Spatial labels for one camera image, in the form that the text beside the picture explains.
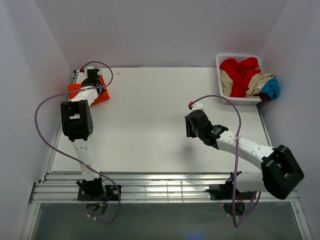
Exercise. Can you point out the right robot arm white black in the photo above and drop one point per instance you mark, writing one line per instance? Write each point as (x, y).
(279, 172)

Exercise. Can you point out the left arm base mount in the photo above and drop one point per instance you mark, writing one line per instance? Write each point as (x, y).
(110, 193)

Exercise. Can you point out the beige t-shirt in basket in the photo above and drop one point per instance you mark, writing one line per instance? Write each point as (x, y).
(257, 82)

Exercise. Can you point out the orange t-shirt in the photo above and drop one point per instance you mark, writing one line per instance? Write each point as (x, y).
(103, 96)

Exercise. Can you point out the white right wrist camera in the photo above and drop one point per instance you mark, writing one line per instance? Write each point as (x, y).
(194, 106)

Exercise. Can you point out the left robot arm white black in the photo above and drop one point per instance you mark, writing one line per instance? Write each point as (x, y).
(77, 125)

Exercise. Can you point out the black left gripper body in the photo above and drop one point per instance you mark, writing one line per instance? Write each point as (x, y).
(85, 83)

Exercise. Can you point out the dark red t-shirt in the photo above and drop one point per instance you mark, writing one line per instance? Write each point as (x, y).
(264, 97)

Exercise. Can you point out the blue t-shirt in basket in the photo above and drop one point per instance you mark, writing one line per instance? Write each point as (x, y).
(271, 88)

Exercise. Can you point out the aluminium frame rail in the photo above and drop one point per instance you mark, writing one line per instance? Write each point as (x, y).
(136, 188)

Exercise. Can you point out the white plastic laundry basket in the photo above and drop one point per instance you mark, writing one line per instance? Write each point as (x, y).
(239, 57)

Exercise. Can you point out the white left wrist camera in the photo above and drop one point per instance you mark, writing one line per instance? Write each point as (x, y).
(84, 69)

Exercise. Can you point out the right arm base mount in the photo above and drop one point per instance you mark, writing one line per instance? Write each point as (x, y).
(225, 191)

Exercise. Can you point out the red t-shirt in basket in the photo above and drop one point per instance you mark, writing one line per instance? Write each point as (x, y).
(232, 65)

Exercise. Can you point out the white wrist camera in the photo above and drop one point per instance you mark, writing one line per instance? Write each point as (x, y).
(194, 106)
(84, 69)

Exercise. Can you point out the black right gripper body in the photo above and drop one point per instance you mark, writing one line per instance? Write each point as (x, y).
(194, 132)

